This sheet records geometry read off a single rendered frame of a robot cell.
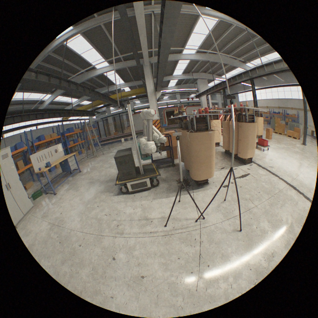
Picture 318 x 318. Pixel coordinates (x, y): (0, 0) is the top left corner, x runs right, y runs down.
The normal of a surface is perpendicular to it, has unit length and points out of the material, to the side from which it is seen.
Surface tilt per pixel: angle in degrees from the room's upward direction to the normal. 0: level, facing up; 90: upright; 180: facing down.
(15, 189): 90
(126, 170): 90
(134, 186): 90
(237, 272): 0
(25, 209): 90
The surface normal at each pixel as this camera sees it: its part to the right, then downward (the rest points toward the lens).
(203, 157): 0.04, 0.33
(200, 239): -0.15, -0.93
